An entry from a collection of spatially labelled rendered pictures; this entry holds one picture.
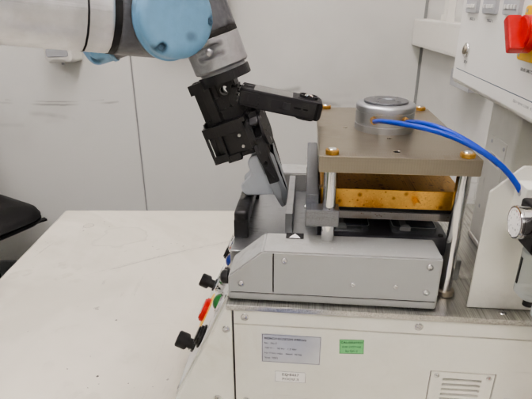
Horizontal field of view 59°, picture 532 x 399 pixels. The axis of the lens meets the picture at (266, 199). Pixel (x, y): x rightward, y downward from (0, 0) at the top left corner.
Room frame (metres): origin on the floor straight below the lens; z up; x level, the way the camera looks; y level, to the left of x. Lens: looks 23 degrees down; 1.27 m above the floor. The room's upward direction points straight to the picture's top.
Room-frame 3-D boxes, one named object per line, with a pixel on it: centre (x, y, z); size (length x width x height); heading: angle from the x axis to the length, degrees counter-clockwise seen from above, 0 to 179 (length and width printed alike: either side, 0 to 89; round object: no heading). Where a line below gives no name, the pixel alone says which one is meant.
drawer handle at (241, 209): (0.65, 0.03, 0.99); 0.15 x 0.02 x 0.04; 175
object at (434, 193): (0.62, -0.16, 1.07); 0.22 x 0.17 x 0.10; 175
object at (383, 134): (0.61, -0.19, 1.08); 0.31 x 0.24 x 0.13; 175
